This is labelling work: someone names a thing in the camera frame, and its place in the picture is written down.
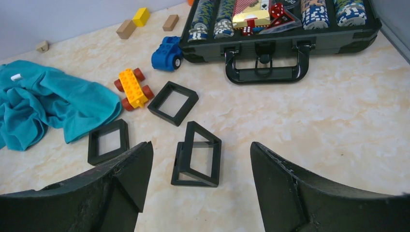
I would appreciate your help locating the tan wooden block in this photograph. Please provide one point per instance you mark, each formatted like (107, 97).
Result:
(170, 22)
(126, 29)

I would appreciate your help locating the white garment tag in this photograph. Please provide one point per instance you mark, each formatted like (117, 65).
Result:
(16, 77)

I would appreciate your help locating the black square frame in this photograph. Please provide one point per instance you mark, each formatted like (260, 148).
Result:
(173, 103)
(108, 141)

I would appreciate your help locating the small beige letter cube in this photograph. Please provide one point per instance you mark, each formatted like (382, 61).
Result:
(42, 47)

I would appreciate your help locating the black square frame far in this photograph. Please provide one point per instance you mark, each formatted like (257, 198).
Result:
(173, 103)

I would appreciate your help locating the tan wooden block right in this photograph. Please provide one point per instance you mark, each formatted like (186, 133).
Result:
(170, 22)

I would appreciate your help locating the yellow wooden block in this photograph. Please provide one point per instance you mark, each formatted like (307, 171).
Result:
(141, 17)

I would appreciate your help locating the blue toy car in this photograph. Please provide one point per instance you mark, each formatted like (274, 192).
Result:
(168, 56)

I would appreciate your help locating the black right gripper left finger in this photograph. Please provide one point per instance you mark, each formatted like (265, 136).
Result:
(106, 198)

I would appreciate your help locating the teal garment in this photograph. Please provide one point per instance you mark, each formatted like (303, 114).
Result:
(48, 97)

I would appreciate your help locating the black poker chip case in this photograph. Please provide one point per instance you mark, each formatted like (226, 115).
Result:
(264, 48)

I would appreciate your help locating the yellow toy car red wheels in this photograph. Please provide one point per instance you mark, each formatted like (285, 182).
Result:
(136, 95)

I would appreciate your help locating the black square frame left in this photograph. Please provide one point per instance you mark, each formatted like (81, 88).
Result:
(108, 141)

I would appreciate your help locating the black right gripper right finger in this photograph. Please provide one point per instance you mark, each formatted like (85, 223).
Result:
(294, 199)

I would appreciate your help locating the tan wooden block left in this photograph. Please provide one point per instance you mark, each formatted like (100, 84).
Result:
(126, 29)

